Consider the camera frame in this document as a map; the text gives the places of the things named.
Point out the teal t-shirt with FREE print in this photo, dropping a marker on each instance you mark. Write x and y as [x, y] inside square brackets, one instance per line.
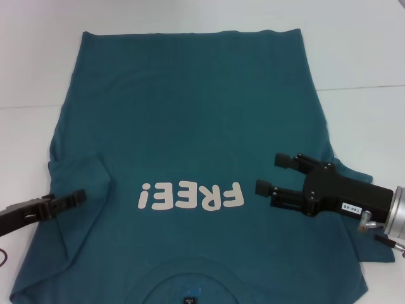
[190, 111]

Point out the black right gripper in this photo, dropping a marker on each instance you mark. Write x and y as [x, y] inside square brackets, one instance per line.
[345, 196]

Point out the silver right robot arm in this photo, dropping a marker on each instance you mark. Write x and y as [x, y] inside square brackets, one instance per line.
[398, 215]

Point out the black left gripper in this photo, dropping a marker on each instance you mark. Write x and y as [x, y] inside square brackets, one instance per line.
[22, 215]

